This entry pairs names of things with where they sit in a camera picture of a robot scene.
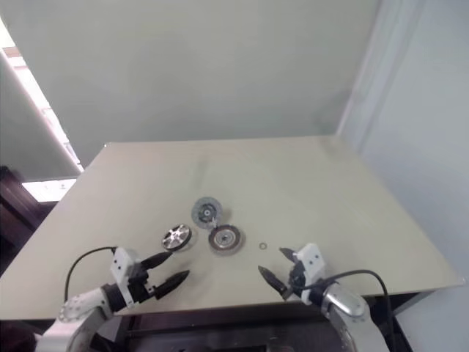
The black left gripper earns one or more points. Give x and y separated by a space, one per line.
138 283

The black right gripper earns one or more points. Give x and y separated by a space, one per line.
298 276

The silver spoked wheel disc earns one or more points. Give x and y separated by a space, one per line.
176 238

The dark round hub disc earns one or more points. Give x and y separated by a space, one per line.
226 239

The grey toothed gear disc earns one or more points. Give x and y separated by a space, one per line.
205 210

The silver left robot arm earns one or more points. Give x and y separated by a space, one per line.
84 300

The dark brown wooden cabinet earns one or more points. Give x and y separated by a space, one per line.
18 212

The grey slanted panel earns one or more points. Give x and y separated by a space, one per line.
22 128

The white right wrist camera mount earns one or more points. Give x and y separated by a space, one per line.
311 258

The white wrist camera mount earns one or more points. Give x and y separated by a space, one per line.
122 262
311 258

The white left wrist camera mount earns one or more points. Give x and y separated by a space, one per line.
122 262

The black table frame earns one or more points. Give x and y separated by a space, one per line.
220 330

